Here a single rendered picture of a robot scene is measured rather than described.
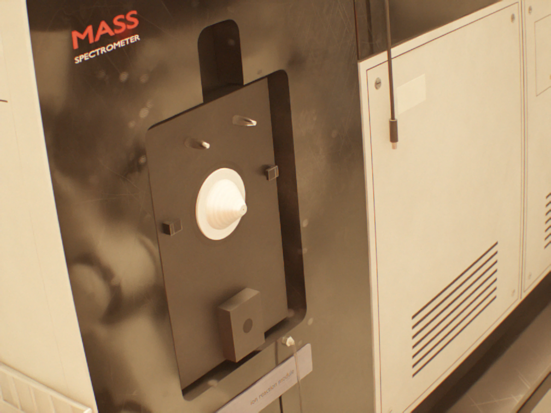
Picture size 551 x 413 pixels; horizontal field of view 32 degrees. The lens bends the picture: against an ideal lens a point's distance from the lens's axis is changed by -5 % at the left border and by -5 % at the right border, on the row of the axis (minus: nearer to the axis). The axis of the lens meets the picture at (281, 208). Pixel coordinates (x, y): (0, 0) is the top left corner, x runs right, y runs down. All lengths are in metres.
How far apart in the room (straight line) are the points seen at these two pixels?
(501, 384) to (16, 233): 0.85
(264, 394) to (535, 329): 0.69
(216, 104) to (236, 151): 0.05
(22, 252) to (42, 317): 0.06
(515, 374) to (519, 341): 0.09
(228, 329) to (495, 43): 0.56
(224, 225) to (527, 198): 0.67
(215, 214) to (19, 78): 0.24
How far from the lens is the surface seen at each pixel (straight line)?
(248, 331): 0.92
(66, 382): 0.82
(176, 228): 0.83
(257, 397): 0.97
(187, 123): 0.83
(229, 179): 0.88
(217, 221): 0.86
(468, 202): 1.26
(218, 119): 0.86
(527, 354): 1.51
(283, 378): 1.00
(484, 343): 1.49
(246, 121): 0.86
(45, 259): 0.76
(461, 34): 1.19
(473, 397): 1.41
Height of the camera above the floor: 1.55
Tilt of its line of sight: 24 degrees down
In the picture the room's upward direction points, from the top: 5 degrees counter-clockwise
